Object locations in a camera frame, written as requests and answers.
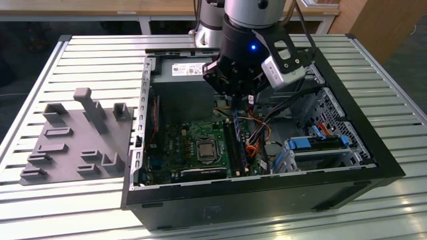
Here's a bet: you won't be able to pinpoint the blue RAM stick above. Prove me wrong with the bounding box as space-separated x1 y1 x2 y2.
232 98 250 166

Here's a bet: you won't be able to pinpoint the black RAM slot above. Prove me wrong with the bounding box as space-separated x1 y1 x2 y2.
223 118 239 176
227 119 243 176

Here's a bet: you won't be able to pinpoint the grey power supply box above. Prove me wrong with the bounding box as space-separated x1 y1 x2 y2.
155 56 220 120

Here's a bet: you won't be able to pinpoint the metal drive cage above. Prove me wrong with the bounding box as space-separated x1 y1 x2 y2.
282 86 370 175

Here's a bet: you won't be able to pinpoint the metal CPU socket cover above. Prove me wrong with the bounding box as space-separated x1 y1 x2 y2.
193 136 224 165

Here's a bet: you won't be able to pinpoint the wooden cabinet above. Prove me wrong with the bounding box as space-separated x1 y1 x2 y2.
328 0 422 64

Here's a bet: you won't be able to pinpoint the silver CPU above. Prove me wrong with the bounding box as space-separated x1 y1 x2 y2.
197 143 216 161

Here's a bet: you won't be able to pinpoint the hard disk in blue carrier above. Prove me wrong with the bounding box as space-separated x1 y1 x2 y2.
286 135 352 153

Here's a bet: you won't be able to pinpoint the green motherboard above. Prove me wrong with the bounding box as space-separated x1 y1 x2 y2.
145 118 264 186

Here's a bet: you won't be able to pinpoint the graphics card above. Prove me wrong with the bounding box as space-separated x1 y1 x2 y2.
171 166 232 183

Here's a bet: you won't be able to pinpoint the black PC case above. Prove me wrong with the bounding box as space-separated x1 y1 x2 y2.
120 33 407 231

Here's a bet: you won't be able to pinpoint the grey parts rack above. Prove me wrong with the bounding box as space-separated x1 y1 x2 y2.
19 87 137 187

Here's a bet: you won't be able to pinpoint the black camera bracket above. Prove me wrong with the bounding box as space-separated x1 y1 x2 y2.
251 28 318 75

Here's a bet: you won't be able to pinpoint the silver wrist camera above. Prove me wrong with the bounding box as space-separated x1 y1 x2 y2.
259 56 308 90

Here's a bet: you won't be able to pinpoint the black camera cable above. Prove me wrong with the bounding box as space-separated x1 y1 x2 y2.
288 0 319 52

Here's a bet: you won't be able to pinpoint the black flat cable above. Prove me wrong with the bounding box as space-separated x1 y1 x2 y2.
259 84 319 121

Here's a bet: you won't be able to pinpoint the grey wire bundle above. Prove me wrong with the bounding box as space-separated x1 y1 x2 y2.
248 94 282 146

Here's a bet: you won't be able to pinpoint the orange red wires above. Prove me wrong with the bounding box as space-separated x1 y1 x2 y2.
244 145 266 160

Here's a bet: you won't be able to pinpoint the red SATA cable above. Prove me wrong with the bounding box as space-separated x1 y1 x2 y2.
316 122 339 138

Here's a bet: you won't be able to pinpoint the white frame wooden desk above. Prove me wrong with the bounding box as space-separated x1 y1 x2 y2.
0 0 342 36

